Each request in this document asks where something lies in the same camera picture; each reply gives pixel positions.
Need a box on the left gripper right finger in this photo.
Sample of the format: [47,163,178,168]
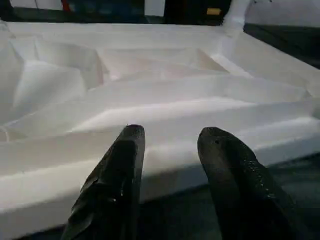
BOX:
[196,126,313,240]

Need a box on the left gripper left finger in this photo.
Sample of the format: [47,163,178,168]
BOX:
[60,124,146,240]

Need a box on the white plastic table top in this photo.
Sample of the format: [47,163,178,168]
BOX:
[0,21,320,238]

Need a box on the white plastic table leg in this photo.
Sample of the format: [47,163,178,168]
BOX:
[223,0,251,35]

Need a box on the black work mat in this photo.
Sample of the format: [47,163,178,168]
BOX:
[0,7,320,240]

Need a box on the dark cabinet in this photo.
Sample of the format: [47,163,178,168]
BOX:
[163,0,227,25]

